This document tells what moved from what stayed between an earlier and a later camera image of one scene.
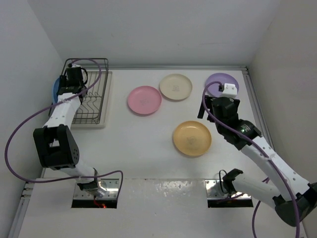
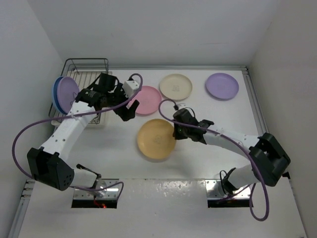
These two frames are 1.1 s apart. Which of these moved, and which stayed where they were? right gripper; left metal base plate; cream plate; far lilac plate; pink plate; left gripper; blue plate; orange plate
Moved: left gripper; orange plate; right gripper
Stayed: far lilac plate; blue plate; pink plate; cream plate; left metal base plate
